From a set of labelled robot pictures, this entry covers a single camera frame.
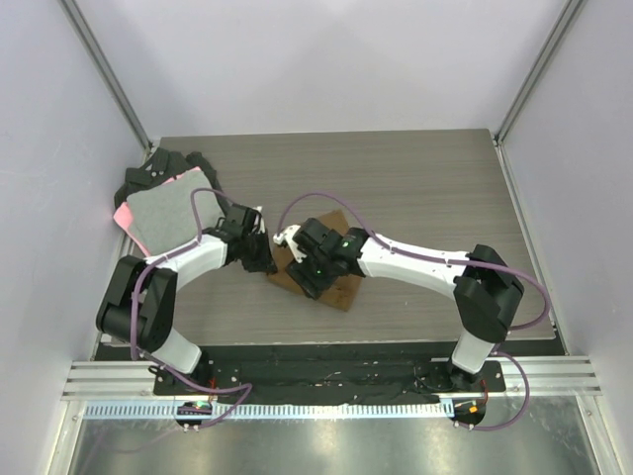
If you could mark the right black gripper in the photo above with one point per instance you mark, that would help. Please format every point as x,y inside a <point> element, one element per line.
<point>301,273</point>

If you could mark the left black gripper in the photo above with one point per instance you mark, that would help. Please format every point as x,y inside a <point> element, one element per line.
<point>264,263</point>

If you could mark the brown cloth napkin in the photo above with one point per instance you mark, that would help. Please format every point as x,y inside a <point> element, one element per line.
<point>343,291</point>

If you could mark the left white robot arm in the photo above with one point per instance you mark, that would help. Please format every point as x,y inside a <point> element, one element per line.
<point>139,304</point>

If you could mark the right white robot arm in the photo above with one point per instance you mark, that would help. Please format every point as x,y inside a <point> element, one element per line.
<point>485,296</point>

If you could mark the grey cloth napkin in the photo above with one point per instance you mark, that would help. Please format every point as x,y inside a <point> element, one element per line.
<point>163,213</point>

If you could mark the black cloth pile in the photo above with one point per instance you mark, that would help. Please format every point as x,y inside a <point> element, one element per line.
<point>159,190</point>

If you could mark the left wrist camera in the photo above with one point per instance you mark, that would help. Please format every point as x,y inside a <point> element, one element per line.
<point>259,226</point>

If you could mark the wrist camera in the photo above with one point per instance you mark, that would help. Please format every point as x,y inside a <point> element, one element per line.
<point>259,226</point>
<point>286,238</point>

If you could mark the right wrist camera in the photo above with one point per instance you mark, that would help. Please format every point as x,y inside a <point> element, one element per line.
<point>286,238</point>

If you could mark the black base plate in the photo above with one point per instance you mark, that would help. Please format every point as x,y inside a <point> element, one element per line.
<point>370,373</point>

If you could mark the white slotted cable duct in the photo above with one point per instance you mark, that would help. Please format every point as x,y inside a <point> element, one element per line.
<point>189,411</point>

